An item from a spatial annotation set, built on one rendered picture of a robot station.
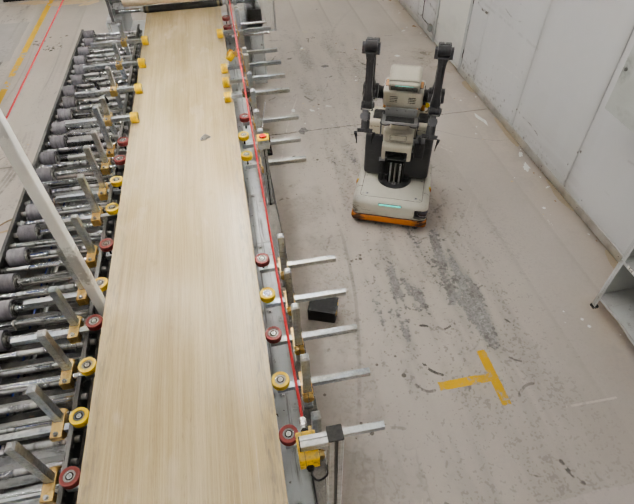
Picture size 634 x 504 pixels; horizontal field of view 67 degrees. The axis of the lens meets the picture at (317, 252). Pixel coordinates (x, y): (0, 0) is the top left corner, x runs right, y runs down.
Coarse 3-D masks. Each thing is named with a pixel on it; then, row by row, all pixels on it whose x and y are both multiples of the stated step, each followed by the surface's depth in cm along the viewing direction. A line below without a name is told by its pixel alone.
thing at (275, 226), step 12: (264, 180) 344; (264, 192) 336; (276, 204) 328; (276, 216) 319; (276, 228) 311; (276, 240) 303; (276, 252) 296; (288, 324) 259; (300, 396) 231; (312, 408) 226; (324, 468) 208; (312, 480) 210; (324, 480) 204; (324, 492) 201
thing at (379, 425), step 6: (354, 426) 208; (360, 426) 208; (366, 426) 208; (372, 426) 208; (378, 426) 208; (384, 426) 208; (348, 432) 206; (354, 432) 206; (360, 432) 207; (366, 432) 208; (294, 444) 203
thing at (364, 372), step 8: (368, 368) 224; (320, 376) 222; (328, 376) 222; (336, 376) 222; (344, 376) 222; (352, 376) 222; (360, 376) 223; (312, 384) 220; (320, 384) 222; (280, 392) 220
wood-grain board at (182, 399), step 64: (192, 64) 429; (192, 128) 358; (128, 192) 308; (192, 192) 306; (128, 256) 269; (192, 256) 268; (128, 320) 239; (192, 320) 238; (256, 320) 237; (128, 384) 215; (192, 384) 214; (256, 384) 214; (128, 448) 195; (192, 448) 195; (256, 448) 194
